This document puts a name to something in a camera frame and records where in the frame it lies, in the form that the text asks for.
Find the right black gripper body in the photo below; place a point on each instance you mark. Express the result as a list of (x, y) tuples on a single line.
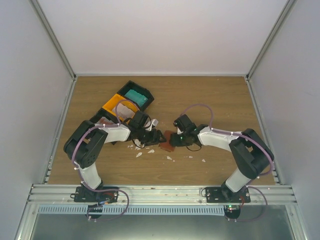
[(184, 141)]

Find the orange bin white cards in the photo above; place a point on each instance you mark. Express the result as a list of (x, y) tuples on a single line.
[(115, 100)]

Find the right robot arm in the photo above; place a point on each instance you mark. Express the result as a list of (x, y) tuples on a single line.
[(249, 151)]

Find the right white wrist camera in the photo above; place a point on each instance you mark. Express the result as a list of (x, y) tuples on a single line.
[(180, 130)]

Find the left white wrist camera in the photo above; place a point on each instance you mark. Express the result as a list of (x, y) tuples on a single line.
[(150, 124)]

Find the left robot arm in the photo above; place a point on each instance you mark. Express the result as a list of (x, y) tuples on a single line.
[(87, 141)]

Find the red white card stack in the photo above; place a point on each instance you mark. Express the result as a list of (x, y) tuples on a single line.
[(105, 121)]

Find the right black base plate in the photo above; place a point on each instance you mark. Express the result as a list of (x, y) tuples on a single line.
[(218, 194)]

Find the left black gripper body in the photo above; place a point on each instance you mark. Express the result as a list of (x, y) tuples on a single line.
[(141, 131)]

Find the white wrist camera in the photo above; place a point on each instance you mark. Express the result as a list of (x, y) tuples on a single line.
[(150, 124), (180, 130)]

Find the brown leather card holder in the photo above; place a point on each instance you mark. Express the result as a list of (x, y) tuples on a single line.
[(166, 146)]

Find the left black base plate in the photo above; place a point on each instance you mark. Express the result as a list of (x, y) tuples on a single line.
[(84, 195)]

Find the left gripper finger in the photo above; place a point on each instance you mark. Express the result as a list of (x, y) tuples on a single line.
[(147, 140), (157, 137)]

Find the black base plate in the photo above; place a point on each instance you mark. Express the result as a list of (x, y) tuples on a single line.
[(218, 194), (84, 195)]

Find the grey slotted cable duct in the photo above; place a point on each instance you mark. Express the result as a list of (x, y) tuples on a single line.
[(203, 210)]

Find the aluminium front rail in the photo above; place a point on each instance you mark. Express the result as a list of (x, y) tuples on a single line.
[(190, 195)]

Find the teal card stack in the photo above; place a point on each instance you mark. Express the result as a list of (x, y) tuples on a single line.
[(136, 97)]

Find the black bin teal cards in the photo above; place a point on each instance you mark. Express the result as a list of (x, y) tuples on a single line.
[(132, 85)]

